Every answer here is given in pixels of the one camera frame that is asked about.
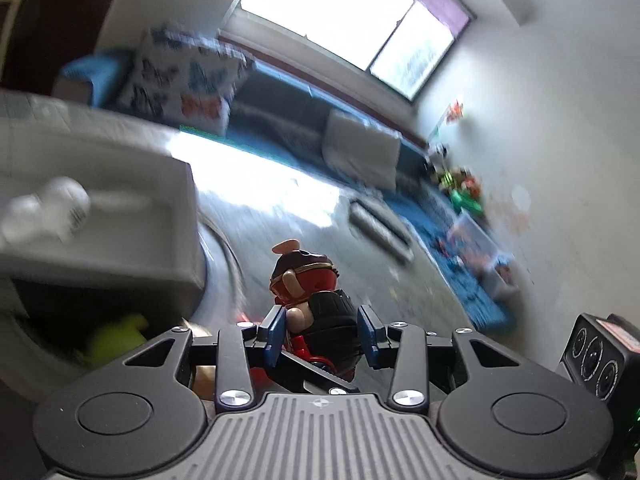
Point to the white storage box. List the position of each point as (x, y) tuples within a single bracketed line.
[(160, 220)]

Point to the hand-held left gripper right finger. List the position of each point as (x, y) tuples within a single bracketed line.
[(369, 335)]

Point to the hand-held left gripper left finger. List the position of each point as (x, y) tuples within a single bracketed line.
[(272, 332)]

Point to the dark wooden door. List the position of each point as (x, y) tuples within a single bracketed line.
[(35, 25)]

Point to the butterfly print pillow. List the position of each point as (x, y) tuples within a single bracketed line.
[(185, 80)]

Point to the purple window blind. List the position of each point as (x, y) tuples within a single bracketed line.
[(445, 7)]

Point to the blue grey sofa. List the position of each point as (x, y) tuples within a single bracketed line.
[(285, 105)]

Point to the pile of colourful toys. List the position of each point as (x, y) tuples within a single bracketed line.
[(460, 185)]

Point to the window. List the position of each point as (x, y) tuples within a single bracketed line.
[(325, 10)]

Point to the white pillow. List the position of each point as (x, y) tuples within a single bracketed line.
[(360, 147)]

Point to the red and black toy figure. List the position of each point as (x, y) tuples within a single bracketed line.
[(320, 310)]

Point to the clear plastic toy bin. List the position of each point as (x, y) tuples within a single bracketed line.
[(482, 255)]

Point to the white plastic bottle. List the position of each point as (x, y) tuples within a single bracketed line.
[(55, 205)]

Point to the blue floor mat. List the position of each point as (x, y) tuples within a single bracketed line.
[(440, 240)]

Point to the yellow-green toy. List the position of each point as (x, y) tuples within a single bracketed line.
[(117, 337)]

